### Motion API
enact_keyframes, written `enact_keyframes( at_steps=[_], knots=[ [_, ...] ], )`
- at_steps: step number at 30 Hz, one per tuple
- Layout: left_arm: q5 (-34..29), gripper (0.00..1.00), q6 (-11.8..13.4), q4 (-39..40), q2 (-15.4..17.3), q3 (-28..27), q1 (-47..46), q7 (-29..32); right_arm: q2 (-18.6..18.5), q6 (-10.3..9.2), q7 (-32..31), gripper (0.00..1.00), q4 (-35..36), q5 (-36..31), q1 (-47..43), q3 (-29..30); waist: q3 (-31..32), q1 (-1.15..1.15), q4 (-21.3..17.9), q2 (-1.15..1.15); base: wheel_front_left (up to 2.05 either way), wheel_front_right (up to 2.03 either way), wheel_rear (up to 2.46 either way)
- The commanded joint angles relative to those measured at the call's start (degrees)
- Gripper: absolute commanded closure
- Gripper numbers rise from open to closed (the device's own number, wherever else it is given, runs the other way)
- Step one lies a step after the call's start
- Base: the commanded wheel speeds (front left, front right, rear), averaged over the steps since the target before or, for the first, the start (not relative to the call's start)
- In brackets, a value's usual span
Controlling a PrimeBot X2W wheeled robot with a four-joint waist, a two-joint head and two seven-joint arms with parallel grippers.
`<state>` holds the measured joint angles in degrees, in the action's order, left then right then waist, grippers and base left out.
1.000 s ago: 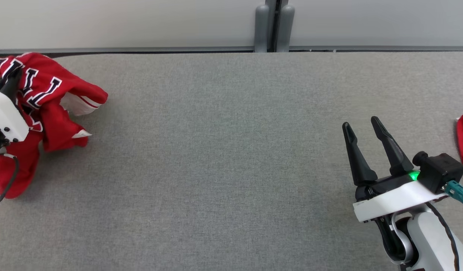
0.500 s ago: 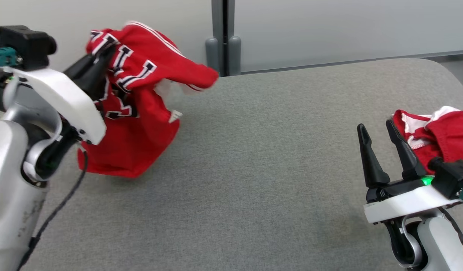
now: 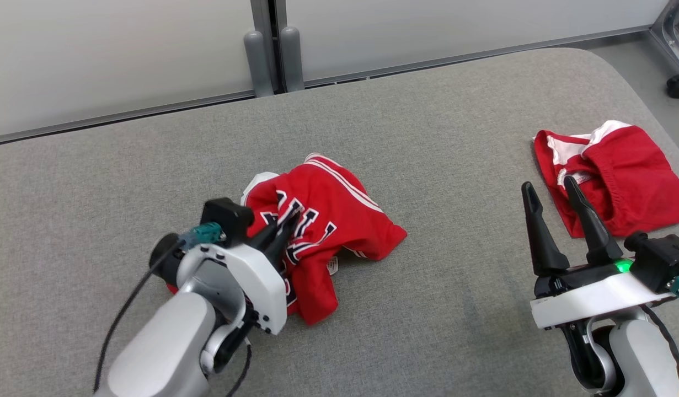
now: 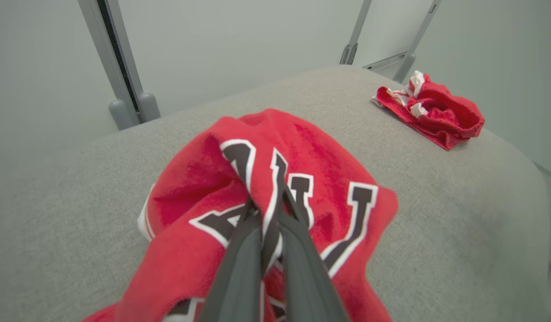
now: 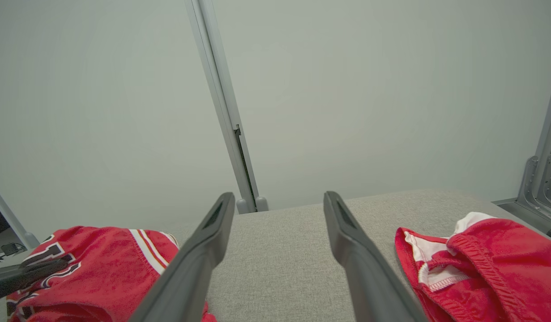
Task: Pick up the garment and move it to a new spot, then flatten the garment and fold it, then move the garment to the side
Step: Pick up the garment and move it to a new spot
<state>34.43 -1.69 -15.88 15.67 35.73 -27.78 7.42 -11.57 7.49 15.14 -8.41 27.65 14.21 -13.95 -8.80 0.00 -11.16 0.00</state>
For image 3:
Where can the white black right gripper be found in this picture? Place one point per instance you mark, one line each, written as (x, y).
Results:
(593, 303)

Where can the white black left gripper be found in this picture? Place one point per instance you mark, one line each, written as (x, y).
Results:
(259, 286)

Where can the red white basketball jersey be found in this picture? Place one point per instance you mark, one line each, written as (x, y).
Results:
(339, 220)

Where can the red shorts with white stripe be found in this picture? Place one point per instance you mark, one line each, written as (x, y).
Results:
(631, 176)

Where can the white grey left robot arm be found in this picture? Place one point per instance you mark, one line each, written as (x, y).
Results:
(162, 347)

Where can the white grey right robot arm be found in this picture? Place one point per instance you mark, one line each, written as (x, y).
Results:
(642, 358)

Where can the grey fabric sofa cushion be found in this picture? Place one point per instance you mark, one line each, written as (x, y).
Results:
(427, 138)

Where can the grey vertical partition mullion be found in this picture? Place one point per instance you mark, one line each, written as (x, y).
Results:
(268, 16)

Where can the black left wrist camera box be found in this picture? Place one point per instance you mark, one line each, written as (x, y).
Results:
(226, 220)

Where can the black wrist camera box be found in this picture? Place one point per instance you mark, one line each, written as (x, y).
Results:
(659, 259)
(226, 220)

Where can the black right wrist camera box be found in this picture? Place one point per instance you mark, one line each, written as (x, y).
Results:
(659, 259)

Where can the grey rounded post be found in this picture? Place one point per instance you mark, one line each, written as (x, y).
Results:
(259, 66)
(292, 60)

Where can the grey wall base rail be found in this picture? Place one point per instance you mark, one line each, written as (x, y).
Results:
(482, 53)
(124, 114)

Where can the silver metal stand frame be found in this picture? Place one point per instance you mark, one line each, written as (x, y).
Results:
(675, 33)

